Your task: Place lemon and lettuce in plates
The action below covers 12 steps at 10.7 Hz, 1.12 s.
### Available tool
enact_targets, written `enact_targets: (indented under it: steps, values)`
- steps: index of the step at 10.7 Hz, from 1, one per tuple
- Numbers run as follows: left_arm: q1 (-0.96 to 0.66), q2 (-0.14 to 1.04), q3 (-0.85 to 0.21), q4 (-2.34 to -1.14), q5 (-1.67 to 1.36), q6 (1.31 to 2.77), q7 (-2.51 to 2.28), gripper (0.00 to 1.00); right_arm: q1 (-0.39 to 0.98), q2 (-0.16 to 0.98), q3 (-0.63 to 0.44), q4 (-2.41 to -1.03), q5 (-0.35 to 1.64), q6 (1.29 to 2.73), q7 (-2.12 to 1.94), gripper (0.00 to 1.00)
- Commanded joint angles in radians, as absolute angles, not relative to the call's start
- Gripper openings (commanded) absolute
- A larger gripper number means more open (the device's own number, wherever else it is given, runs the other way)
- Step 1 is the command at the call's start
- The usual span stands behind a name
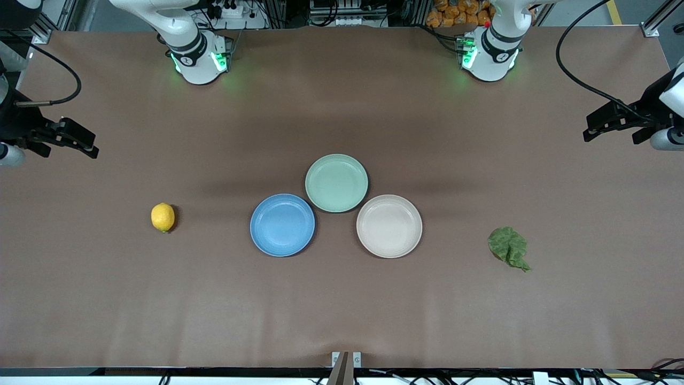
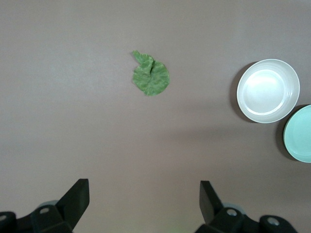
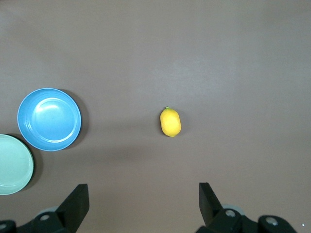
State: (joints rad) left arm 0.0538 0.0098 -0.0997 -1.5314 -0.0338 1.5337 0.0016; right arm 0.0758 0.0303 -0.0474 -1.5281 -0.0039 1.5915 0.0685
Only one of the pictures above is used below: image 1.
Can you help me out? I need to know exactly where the yellow lemon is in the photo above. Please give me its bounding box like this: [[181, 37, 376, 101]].
[[151, 202, 176, 233]]

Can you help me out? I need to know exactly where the green lettuce leaf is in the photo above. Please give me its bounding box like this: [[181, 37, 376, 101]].
[[487, 226, 532, 273]]

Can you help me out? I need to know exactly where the orange snack bags pile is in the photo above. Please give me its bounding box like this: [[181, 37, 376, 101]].
[[426, 0, 495, 28]]

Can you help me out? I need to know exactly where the white power strip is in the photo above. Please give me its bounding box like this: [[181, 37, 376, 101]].
[[206, 0, 268, 30]]

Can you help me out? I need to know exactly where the blue plate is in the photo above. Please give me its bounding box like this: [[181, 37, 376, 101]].
[[250, 193, 316, 258]]

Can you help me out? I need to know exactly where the beige plate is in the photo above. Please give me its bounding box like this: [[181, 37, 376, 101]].
[[356, 194, 423, 259]]

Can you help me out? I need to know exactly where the green plate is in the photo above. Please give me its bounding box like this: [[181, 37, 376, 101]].
[[305, 153, 369, 213]]

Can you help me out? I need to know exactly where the white electronics box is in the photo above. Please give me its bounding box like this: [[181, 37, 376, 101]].
[[309, 0, 375, 27]]

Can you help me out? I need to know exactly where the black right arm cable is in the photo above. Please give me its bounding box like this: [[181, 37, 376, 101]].
[[0, 29, 82, 106]]

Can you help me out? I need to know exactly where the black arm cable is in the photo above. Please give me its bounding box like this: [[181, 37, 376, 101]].
[[0, 29, 82, 106], [555, 0, 650, 121]]

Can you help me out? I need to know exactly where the aluminium frame post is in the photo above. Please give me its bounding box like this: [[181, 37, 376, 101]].
[[31, 15, 52, 45], [641, 0, 684, 38]]

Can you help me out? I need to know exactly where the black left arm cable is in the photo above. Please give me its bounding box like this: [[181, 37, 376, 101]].
[[555, 0, 650, 121]]

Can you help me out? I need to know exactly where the metal camera bracket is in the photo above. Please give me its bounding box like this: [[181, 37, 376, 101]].
[[331, 351, 362, 385]]

